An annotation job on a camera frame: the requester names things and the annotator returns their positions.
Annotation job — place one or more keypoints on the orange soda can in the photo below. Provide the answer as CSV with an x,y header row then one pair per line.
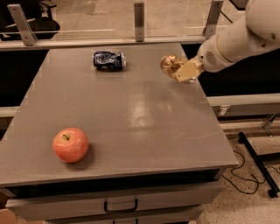
x,y
170,64

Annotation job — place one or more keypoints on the crushed blue pepsi can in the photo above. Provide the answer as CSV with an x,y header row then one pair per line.
x,y
113,61

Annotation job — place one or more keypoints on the grey drawer with black handle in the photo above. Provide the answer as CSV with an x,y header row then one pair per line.
x,y
115,202

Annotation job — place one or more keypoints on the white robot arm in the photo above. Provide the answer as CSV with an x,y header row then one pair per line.
x,y
256,33

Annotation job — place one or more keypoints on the right metal rail bracket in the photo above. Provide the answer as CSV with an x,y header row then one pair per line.
x,y
212,18

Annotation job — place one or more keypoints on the horizontal metal rail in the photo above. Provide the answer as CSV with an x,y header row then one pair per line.
x,y
76,43

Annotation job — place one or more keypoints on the red apple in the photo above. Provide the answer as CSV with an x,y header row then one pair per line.
x,y
70,145

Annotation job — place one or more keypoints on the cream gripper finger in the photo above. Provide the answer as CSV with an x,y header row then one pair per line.
x,y
191,69

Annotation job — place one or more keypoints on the left metal rail bracket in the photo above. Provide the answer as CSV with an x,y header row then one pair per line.
x,y
25,31

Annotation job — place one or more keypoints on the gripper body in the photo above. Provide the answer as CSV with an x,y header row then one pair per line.
x,y
208,57

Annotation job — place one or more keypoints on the middle metal rail bracket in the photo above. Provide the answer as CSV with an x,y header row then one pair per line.
x,y
139,21

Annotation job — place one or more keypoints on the black stand leg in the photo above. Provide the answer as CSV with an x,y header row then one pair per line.
x,y
259,161

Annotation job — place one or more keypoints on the lower grey drawer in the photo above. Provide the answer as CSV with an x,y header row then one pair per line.
x,y
181,214

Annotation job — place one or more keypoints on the metal rail bracket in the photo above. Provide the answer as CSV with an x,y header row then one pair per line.
x,y
212,18
25,31
139,21

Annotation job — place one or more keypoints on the black office chair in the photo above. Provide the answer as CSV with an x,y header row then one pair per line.
x,y
38,14

